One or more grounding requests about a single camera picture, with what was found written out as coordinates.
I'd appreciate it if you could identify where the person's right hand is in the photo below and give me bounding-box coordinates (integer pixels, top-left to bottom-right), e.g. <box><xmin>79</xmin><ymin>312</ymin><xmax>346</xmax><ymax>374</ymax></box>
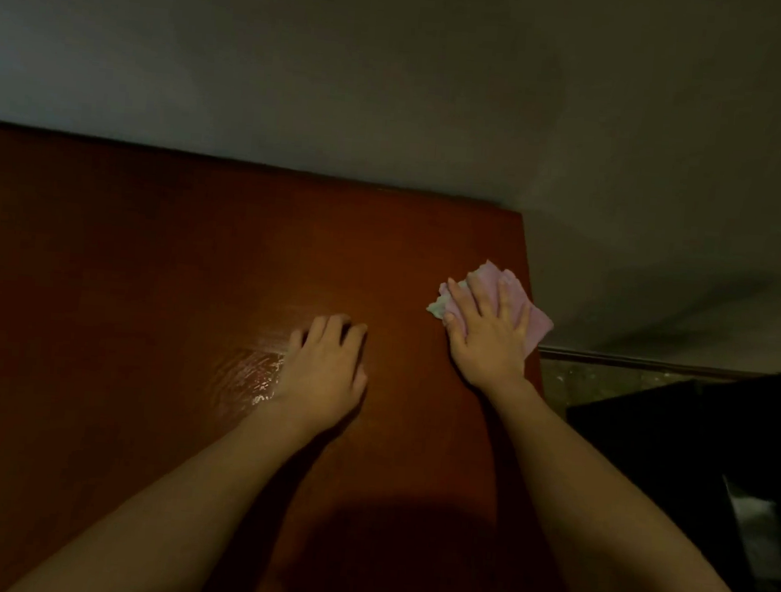
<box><xmin>430</xmin><ymin>262</ymin><xmax>540</xmax><ymax>397</ymax></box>

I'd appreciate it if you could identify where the person's left hand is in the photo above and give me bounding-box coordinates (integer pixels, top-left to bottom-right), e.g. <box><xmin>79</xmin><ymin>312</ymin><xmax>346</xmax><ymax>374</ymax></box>
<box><xmin>269</xmin><ymin>309</ymin><xmax>375</xmax><ymax>441</ymax></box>

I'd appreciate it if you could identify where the reddish wooden desk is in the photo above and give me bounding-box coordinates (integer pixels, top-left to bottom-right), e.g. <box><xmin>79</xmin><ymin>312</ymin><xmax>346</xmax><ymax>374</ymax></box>
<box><xmin>0</xmin><ymin>122</ymin><xmax>611</xmax><ymax>592</ymax></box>

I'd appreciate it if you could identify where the pink cleaning cloth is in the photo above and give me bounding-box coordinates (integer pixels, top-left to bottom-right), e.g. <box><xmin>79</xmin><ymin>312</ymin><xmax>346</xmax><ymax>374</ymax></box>
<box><xmin>422</xmin><ymin>255</ymin><xmax>559</xmax><ymax>363</ymax></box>

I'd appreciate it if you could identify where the black low cabinet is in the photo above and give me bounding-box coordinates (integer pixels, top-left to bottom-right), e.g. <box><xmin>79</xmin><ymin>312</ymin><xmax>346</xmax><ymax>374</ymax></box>
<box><xmin>553</xmin><ymin>354</ymin><xmax>781</xmax><ymax>592</ymax></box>

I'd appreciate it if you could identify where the person's right forearm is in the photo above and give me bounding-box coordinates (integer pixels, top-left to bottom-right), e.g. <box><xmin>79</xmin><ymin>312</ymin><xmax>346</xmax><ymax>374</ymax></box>
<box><xmin>473</xmin><ymin>374</ymin><xmax>781</xmax><ymax>592</ymax></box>

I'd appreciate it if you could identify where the person's left forearm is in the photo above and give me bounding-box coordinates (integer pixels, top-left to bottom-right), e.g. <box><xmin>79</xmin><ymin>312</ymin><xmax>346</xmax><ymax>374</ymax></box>
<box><xmin>9</xmin><ymin>382</ymin><xmax>327</xmax><ymax>592</ymax></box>

